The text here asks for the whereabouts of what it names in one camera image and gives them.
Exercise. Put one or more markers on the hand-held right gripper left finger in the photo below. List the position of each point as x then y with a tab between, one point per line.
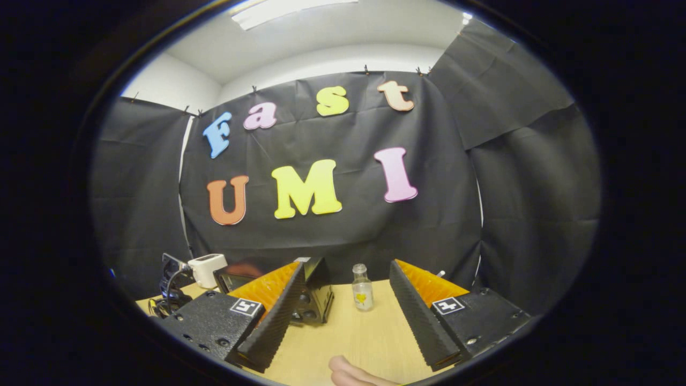
276	321

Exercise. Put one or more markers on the large ceiling light panel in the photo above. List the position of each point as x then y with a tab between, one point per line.
289	10

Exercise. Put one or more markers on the small ceiling light panel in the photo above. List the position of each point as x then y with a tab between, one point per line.
467	19

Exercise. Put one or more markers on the black electric oven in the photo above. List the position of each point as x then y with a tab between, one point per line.
319	289

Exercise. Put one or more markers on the small glass bottle yellow label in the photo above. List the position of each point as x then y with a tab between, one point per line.
363	295

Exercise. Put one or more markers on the black backdrop cloth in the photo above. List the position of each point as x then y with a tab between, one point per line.
509	187

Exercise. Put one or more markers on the white toaster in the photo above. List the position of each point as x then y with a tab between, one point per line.
206	268

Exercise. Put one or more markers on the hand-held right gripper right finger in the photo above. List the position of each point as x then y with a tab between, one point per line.
418	321

